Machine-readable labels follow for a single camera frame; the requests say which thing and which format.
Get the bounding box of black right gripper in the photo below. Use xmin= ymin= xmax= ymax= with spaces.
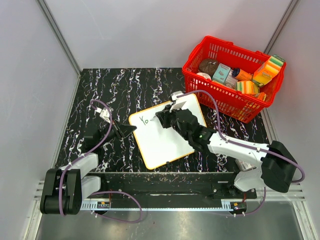
xmin=157 ymin=103 xmax=190 ymax=141

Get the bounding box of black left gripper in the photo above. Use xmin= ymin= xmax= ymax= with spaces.
xmin=97 ymin=117 xmax=137 ymax=147

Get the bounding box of white board yellow frame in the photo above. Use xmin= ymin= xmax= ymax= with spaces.
xmin=128 ymin=101 xmax=195 ymax=170

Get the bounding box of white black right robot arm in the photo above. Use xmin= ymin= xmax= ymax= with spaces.
xmin=155 ymin=107 xmax=298 ymax=198

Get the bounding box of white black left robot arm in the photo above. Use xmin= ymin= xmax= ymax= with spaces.
xmin=39 ymin=120 xmax=137 ymax=216

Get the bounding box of white round lid container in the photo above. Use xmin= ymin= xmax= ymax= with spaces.
xmin=197 ymin=72 xmax=212 ymax=80

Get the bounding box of brown round bread pack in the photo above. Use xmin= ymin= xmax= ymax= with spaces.
xmin=198 ymin=58 xmax=220 ymax=77

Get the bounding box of teal small carton box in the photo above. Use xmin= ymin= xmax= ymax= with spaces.
xmin=212 ymin=63 xmax=231 ymax=84

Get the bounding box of pink white packet in basket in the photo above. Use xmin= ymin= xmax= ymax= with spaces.
xmin=224 ymin=76 xmax=238 ymax=90

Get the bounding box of red plastic shopping basket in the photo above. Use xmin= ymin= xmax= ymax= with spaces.
xmin=182 ymin=36 xmax=287 ymax=123

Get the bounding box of orange bottle blue cap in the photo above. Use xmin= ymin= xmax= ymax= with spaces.
xmin=231 ymin=68 xmax=253 ymax=81

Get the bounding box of striped orange sponge pack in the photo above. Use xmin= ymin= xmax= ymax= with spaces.
xmin=235 ymin=80 xmax=260 ymax=95

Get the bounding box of small pink white box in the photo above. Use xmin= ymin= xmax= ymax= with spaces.
xmin=235 ymin=159 xmax=257 ymax=172

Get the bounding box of orange packet in basket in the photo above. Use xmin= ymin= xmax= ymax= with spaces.
xmin=253 ymin=92 xmax=267 ymax=102

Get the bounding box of yellow green sponge pack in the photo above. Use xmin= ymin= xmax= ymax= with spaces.
xmin=252 ymin=54 xmax=286 ymax=87

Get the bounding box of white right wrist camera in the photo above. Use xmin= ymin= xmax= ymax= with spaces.
xmin=169 ymin=91 xmax=187 ymax=113

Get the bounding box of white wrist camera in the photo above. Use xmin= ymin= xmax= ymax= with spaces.
xmin=169 ymin=91 xmax=187 ymax=113
xmin=96 ymin=107 xmax=110 ymax=123

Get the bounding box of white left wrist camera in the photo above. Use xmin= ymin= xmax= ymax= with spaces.
xmin=96 ymin=107 xmax=110 ymax=123

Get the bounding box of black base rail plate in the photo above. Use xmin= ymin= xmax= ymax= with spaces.
xmin=87 ymin=172 xmax=257 ymax=200

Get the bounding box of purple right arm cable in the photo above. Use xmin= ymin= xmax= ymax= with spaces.
xmin=179 ymin=89 xmax=306 ymax=217

